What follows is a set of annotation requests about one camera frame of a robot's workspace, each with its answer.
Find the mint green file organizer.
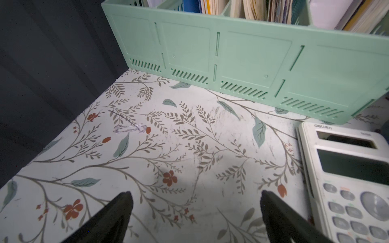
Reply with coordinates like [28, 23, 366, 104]
[101, 1, 389, 124]

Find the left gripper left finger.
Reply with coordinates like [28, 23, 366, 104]
[64, 191, 134, 243]

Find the white calculator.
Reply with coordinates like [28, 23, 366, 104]
[297, 122, 389, 243]

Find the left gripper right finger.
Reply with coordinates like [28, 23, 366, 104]
[260, 190, 331, 243]

